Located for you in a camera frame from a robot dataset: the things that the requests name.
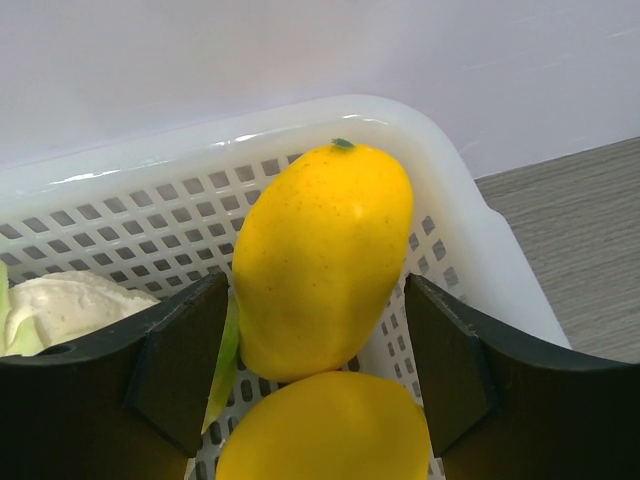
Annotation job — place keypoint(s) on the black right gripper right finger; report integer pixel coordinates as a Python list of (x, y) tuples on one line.
[(502, 404)]

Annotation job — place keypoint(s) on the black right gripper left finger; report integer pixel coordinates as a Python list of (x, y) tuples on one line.
[(125, 402)]

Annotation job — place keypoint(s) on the yellow mango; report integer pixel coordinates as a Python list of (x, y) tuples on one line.
[(318, 257)]

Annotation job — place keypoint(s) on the yellow lemon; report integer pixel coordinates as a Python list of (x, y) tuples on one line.
[(335, 425)]

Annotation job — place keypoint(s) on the white plastic basket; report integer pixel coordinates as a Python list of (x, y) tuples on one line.
[(160, 213)]

